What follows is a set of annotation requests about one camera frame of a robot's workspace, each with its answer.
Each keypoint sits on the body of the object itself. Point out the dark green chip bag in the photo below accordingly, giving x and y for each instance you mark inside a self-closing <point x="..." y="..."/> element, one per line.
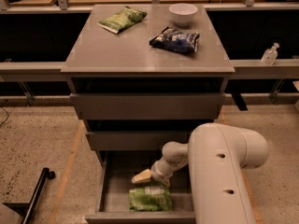
<point x="122" y="20"/>

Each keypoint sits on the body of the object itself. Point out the grey drawer cabinet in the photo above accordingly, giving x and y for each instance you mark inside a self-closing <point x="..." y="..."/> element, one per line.
<point x="104" y="63"/>

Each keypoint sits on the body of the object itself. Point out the grey metal rail shelf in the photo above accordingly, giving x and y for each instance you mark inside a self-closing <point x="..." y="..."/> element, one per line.
<point x="244" y="69"/>

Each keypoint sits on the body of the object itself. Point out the black metal leg with wheel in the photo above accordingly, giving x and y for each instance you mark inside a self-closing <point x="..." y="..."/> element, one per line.
<point x="45" y="174"/>

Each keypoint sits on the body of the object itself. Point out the blue chip bag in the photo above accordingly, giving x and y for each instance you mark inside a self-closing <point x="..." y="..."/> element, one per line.
<point x="172" y="39"/>

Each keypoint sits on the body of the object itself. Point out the white bowl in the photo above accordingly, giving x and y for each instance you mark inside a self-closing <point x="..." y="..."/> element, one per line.
<point x="182" y="14"/>

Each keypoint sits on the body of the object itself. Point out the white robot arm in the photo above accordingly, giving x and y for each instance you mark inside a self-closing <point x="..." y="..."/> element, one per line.
<point x="216" y="154"/>

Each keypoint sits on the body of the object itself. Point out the light green rice chip bag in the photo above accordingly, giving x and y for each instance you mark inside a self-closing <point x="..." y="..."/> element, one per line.
<point x="150" y="198"/>

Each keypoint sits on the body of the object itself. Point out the grey top drawer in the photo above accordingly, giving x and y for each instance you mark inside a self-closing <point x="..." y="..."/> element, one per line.
<point x="151" y="107"/>

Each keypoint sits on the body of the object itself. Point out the grey open bottom drawer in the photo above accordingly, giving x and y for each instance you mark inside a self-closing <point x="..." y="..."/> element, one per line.
<point x="115" y="181"/>

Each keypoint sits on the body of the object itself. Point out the clear sanitizer bottle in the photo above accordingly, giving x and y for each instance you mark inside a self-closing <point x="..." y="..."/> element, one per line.
<point x="270" y="55"/>

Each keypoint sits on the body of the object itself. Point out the grey middle drawer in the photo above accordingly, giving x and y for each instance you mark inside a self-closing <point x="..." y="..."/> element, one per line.
<point x="134" y="140"/>

